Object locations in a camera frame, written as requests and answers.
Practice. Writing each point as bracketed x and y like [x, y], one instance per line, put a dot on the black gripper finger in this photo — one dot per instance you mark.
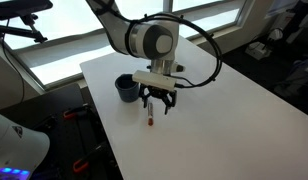
[144, 96]
[170, 101]

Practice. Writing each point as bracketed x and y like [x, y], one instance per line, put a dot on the red dry erase marker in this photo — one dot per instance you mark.
[150, 115]

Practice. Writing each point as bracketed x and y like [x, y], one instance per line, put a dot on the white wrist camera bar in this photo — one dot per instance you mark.
[154, 80]

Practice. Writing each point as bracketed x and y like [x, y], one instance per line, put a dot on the dark teal speckled mug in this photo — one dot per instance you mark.
[127, 90]

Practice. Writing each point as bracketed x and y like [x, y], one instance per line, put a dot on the white floor device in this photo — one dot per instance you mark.
[257, 50]

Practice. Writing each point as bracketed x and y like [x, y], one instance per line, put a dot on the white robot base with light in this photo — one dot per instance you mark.
[14, 146]

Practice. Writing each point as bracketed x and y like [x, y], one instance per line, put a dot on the black camera device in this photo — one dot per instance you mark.
[20, 7]

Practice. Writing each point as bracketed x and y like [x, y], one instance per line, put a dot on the black robot cart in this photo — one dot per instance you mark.
[44, 100]

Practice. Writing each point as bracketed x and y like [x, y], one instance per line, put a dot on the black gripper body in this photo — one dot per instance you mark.
[157, 92]

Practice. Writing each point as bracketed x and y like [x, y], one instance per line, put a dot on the round white object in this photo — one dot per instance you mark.
[276, 34]

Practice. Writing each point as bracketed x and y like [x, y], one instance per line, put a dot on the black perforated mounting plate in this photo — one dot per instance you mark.
[64, 140]

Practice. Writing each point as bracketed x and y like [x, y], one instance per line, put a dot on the large window white frame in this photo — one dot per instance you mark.
[227, 18]

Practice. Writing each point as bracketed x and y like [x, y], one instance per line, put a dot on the black articulated camera stand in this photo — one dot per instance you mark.
[14, 30]

